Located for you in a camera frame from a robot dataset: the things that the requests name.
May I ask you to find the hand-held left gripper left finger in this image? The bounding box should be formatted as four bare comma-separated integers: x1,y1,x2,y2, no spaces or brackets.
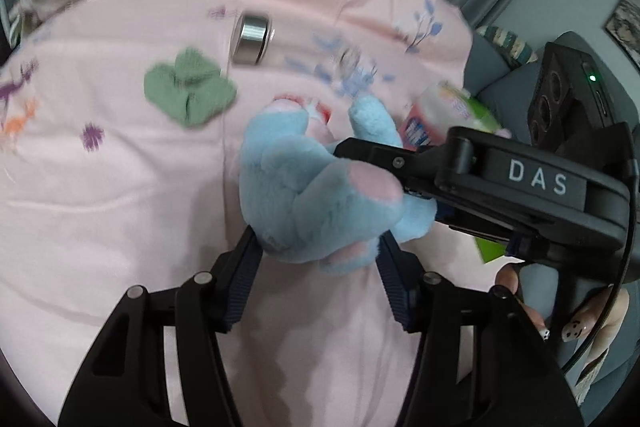
57,226,264,427

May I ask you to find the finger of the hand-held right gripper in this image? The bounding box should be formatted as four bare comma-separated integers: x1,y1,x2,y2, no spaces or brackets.
404,188,523,255
333,127,477,195

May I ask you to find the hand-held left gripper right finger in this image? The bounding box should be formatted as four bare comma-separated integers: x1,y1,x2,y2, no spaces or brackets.
377,234,586,427

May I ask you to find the blue plush toy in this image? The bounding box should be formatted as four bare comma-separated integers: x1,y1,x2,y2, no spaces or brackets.
235,96,438,275

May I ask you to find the person's right hand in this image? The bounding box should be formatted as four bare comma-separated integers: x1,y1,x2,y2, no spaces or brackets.
495,263,632,375

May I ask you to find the pink drink bottle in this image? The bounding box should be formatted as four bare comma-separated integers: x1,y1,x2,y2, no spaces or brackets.
400,79,473,152

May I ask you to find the green cardboard box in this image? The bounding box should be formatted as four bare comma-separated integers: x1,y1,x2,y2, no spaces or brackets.
450,82,513,264

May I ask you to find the grey sofa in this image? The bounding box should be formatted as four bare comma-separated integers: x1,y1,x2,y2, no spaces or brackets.
465,27,640,148

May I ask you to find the patterned pillow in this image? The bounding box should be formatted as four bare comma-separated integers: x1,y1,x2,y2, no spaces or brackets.
487,25,539,68

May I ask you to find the silver metal roll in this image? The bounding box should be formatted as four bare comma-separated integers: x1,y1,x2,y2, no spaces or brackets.
231,11,275,66

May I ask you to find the green knitted cloth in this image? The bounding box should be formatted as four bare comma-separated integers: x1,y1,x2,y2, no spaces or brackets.
143,48,237,128

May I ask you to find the black cable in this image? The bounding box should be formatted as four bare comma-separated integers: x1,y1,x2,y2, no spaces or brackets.
562,157,640,370

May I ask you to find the framed wall picture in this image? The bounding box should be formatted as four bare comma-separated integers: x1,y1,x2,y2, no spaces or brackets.
604,0,640,71

